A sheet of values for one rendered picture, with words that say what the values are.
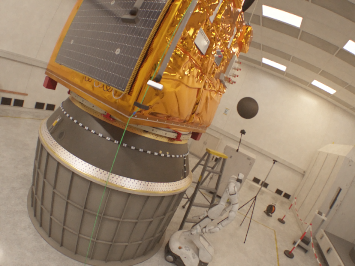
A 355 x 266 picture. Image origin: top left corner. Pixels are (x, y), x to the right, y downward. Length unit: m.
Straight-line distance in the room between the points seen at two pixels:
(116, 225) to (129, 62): 1.54
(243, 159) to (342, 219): 4.16
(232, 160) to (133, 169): 3.93
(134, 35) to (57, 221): 1.98
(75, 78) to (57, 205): 1.30
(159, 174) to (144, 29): 1.32
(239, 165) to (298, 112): 5.15
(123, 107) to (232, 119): 8.25
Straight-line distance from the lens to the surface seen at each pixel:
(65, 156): 1.84
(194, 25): 1.65
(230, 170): 5.40
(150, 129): 1.79
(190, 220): 3.39
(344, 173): 6.74
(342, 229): 7.44
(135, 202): 1.87
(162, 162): 1.91
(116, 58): 1.52
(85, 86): 1.79
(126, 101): 1.38
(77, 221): 2.10
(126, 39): 1.53
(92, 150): 1.76
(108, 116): 1.75
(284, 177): 9.57
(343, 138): 10.38
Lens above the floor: 2.02
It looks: 8 degrees down
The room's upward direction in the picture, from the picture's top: 24 degrees clockwise
